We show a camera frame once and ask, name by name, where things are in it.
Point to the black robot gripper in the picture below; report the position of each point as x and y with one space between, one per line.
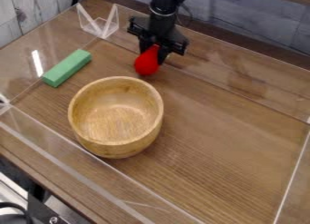
155 29

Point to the red plush strawberry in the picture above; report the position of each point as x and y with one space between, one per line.
145 62

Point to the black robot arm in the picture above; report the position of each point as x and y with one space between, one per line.
164 8

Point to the green rectangular block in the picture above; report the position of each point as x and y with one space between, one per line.
67 68

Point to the wooden bowl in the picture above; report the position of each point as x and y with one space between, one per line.
115 115

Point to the black metal stand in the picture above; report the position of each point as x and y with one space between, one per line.
43 215

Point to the clear acrylic enclosure wall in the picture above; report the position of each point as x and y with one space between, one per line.
230 161

